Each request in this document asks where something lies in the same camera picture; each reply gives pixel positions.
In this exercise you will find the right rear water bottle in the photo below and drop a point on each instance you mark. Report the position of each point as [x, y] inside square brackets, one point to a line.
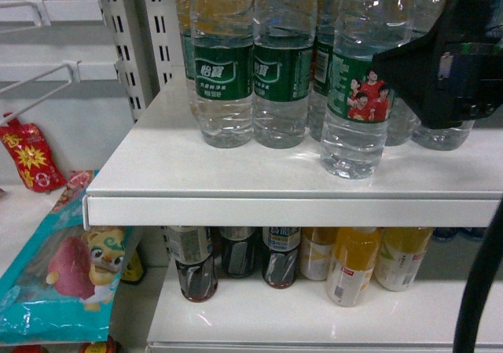
[403, 124]

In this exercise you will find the left green label water bottle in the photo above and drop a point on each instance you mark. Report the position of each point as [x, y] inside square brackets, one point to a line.
[222, 38]

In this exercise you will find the orange juice bottle rear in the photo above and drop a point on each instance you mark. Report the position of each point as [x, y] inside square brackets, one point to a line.
[316, 248]

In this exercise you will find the bottom white shelf board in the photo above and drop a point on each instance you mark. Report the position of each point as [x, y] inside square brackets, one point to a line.
[246, 315]

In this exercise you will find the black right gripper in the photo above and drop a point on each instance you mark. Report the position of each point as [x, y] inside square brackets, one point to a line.
[454, 72]

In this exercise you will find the green label water bottle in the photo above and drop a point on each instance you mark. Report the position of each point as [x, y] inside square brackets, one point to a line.
[284, 33]
[222, 38]

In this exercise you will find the teal snack bag cartoon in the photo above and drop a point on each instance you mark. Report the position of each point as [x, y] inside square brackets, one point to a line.
[61, 286]

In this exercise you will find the white wire hook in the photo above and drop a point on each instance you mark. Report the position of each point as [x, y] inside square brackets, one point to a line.
[27, 86]

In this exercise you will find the orange juice bottle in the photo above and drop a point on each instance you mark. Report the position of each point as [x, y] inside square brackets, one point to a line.
[316, 248]
[401, 253]
[352, 264]

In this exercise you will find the white shelf board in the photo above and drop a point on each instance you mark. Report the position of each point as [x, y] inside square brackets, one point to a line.
[163, 173]
[246, 315]

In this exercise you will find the orange juice bottle right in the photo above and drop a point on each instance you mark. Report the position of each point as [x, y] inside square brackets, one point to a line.
[401, 253]

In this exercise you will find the white perforated shelf upright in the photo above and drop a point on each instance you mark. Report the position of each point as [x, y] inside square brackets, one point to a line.
[148, 48]

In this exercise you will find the dark drink bottle middle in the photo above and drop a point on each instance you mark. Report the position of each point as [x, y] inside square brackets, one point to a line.
[239, 248]

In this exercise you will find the dark tea bottle left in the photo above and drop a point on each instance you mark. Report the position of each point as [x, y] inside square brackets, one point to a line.
[191, 247]

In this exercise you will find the orange juice bottle front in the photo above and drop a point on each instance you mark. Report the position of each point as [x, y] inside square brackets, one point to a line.
[352, 264]

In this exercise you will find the dark drink bottle blue label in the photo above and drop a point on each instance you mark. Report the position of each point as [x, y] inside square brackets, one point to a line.
[280, 255]

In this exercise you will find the water bottle athletes label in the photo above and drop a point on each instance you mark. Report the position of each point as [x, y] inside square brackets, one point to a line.
[355, 125]

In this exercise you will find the red snack packet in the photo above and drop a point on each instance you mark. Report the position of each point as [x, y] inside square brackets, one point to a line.
[32, 155]

